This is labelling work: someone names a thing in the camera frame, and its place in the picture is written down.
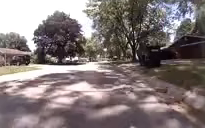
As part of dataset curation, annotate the tall green tree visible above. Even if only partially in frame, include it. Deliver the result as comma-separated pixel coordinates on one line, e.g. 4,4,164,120
84,0,178,63

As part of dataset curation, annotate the grey asphalt road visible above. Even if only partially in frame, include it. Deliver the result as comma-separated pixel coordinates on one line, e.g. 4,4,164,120
0,61,205,128

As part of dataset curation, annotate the dark vehicle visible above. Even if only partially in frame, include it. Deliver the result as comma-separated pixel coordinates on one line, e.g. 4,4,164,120
137,44,163,68
9,54,32,66

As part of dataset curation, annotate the dark round tree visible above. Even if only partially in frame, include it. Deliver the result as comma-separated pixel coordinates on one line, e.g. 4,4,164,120
32,10,88,64

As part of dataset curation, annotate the grass lawn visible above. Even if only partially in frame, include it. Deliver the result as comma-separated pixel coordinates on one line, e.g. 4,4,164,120
123,59,205,92

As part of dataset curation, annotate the dark low building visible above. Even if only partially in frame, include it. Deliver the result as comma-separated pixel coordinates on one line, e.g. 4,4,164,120
169,34,205,61

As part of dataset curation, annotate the grass verge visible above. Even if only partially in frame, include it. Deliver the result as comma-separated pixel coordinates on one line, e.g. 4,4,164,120
0,64,43,78

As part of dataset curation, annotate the pale concrete kerb strip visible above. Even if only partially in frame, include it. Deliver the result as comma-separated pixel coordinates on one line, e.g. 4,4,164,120
103,62,205,128

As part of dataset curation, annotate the low house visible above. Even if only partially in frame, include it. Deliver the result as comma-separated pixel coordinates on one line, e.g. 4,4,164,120
0,47,33,67

